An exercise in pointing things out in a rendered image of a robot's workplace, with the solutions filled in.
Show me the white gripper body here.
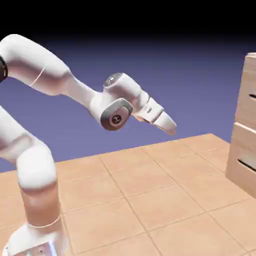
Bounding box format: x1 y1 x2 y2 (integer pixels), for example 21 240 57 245
154 110 178 136

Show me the light wood drawer front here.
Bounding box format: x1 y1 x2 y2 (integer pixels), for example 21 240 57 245
225 122 256 199
235 58 256 130

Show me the light wood cabinet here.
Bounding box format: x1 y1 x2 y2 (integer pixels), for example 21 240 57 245
225 52 256 199

